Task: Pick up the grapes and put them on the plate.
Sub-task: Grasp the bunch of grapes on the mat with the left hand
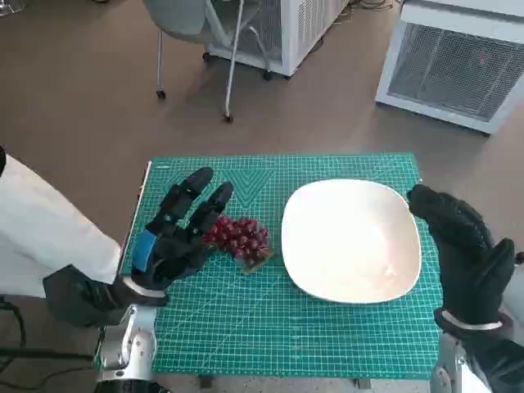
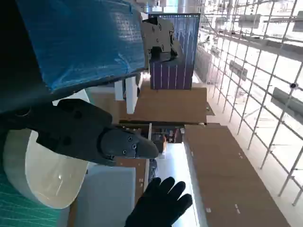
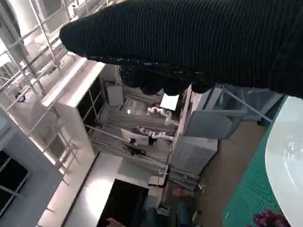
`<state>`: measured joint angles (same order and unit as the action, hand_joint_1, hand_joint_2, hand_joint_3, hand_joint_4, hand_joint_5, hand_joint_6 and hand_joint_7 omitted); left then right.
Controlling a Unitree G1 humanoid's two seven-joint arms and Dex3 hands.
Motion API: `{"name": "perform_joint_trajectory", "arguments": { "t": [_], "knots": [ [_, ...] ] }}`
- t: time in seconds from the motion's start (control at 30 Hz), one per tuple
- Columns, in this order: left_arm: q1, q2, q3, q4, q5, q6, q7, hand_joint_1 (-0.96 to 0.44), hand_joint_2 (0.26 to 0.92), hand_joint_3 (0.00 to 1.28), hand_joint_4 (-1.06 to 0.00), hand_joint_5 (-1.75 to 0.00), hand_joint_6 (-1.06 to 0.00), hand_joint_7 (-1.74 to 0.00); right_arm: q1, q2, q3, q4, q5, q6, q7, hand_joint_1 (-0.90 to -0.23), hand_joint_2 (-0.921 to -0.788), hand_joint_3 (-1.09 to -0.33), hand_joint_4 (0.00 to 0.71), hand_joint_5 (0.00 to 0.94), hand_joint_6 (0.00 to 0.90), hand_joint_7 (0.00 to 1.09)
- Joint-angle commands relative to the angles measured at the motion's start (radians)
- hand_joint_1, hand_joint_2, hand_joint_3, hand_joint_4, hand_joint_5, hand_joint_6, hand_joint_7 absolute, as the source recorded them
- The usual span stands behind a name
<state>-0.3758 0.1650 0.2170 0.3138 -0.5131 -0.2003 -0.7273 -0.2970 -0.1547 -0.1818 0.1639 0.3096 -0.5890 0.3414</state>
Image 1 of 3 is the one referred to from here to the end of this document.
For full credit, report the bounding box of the white square plate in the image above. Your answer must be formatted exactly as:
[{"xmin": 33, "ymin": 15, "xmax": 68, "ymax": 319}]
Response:
[{"xmin": 281, "ymin": 178, "xmax": 422, "ymax": 306}]

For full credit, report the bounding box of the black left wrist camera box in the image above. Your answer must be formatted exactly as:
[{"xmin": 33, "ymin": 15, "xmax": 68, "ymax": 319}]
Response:
[{"xmin": 43, "ymin": 264, "xmax": 128, "ymax": 328}]

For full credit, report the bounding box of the green cutting mat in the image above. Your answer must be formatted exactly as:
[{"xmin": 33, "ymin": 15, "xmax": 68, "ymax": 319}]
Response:
[{"xmin": 93, "ymin": 153, "xmax": 445, "ymax": 376}]

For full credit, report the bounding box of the grey office chair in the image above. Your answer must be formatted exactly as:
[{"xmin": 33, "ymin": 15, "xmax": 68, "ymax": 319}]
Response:
[{"xmin": 141, "ymin": 0, "xmax": 273, "ymax": 124}]

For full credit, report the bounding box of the black cable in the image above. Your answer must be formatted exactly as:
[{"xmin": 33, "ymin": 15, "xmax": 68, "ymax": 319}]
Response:
[{"xmin": 0, "ymin": 300, "xmax": 97, "ymax": 365}]

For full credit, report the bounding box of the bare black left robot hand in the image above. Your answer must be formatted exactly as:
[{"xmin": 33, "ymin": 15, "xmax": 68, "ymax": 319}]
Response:
[{"xmin": 129, "ymin": 165, "xmax": 235, "ymax": 294}]

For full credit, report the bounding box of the red toy grape bunch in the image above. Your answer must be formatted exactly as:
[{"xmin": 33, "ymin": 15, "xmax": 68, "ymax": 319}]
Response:
[{"xmin": 202, "ymin": 216, "xmax": 276, "ymax": 274}]

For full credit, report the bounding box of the white mesh cabinet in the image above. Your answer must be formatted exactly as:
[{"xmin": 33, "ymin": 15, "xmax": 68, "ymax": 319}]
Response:
[
  {"xmin": 202, "ymin": 0, "xmax": 353, "ymax": 79},
  {"xmin": 374, "ymin": 0, "xmax": 524, "ymax": 136}
]

